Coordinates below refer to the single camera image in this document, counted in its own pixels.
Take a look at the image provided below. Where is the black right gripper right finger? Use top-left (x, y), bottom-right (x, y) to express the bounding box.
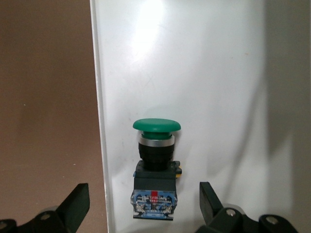
top-left (195, 181), bottom-right (244, 233)

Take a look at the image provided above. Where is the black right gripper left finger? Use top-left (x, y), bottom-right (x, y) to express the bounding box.
top-left (18, 183), bottom-right (90, 233)

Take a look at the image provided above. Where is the green mushroom push button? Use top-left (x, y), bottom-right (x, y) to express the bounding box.
top-left (130, 117), bottom-right (183, 221)

